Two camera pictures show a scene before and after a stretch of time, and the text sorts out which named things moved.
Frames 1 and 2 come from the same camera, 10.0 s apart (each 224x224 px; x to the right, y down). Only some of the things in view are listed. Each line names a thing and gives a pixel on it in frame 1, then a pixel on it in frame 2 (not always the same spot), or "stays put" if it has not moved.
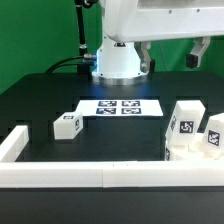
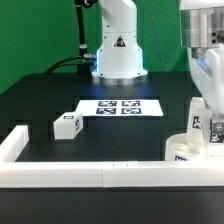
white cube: (67, 125) stays put
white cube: (185, 122) to (199, 128)
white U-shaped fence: (14, 172) stays put
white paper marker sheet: (121, 107) stays put
